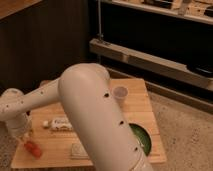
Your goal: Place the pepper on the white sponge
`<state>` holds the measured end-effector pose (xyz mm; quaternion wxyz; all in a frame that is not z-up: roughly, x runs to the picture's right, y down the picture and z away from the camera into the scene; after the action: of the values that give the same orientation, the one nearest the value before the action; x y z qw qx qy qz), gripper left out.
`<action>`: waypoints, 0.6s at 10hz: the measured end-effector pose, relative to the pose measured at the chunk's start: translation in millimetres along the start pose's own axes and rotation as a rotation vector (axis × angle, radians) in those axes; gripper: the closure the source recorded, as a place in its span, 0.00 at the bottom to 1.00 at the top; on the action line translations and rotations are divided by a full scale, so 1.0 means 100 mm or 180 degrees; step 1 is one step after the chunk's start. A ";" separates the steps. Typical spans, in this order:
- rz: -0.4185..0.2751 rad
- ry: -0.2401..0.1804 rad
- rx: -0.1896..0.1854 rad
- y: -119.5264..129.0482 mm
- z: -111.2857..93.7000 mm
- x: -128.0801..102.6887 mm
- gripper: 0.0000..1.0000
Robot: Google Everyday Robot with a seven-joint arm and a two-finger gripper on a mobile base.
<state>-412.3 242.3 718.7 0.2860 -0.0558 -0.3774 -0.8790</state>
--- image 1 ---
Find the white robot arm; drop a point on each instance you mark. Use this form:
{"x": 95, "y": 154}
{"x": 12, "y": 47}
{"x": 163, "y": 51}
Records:
{"x": 84, "y": 93}

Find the red orange pepper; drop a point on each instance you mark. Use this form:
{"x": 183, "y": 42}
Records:
{"x": 33, "y": 149}

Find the metal vertical pole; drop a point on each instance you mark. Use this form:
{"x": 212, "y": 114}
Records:
{"x": 100, "y": 35}

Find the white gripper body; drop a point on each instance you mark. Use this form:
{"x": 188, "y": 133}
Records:
{"x": 20, "y": 126}

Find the wooden shelf beam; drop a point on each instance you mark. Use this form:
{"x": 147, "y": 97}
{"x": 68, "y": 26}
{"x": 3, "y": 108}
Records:
{"x": 151, "y": 63}

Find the wooden table board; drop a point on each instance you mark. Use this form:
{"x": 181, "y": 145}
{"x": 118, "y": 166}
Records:
{"x": 56, "y": 145}

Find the translucent plastic cup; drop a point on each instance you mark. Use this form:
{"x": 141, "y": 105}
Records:
{"x": 120, "y": 93}

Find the white tube bottle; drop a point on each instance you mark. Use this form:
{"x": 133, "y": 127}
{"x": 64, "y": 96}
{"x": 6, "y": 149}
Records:
{"x": 57, "y": 124}

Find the green ribbed bowl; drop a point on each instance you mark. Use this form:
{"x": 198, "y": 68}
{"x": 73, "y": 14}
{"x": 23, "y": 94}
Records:
{"x": 143, "y": 137}

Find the white sponge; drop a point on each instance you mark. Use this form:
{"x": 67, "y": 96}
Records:
{"x": 78, "y": 151}

